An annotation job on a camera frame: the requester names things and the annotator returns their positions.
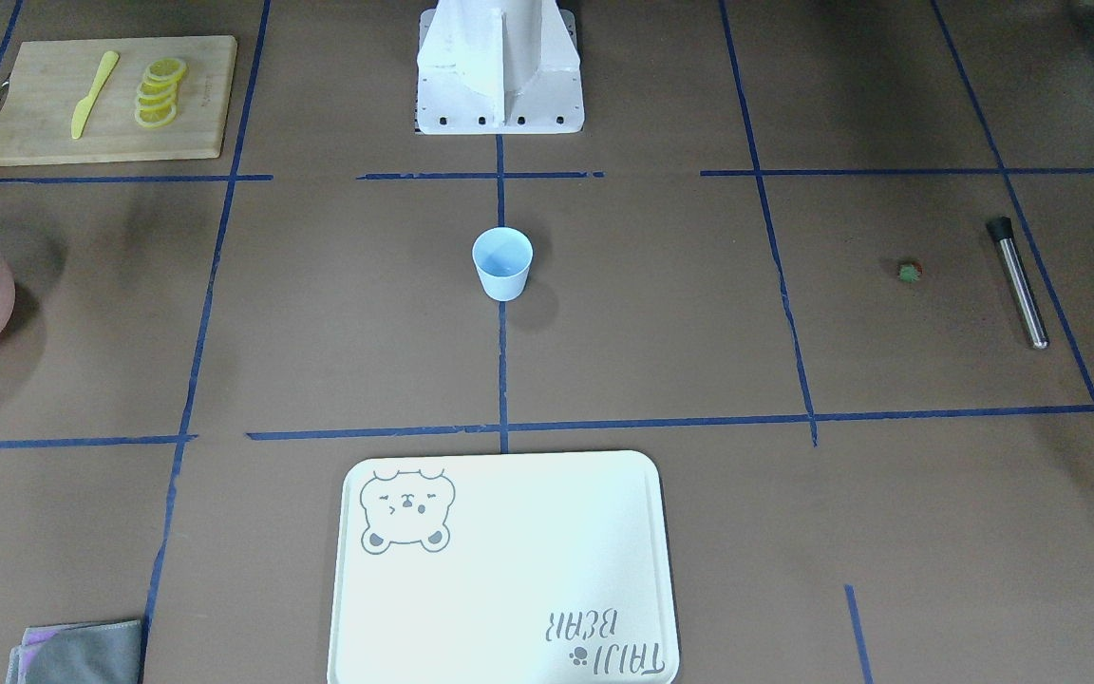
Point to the steel muddler black tip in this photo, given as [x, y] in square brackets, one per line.
[1001, 233]

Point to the wooden cutting board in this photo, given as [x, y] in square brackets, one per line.
[49, 78]

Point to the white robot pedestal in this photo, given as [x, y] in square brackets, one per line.
[498, 68]

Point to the red strawberry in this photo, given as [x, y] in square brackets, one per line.
[909, 272]

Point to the yellow plastic knife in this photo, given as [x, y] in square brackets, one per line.
[82, 110]

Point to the lemon slices row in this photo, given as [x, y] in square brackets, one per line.
[156, 102]

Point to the grey folded cloth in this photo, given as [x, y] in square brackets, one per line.
[106, 651]

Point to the light blue cup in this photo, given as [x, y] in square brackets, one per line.
[502, 257]

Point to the cream bear tray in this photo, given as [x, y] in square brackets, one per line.
[504, 568]

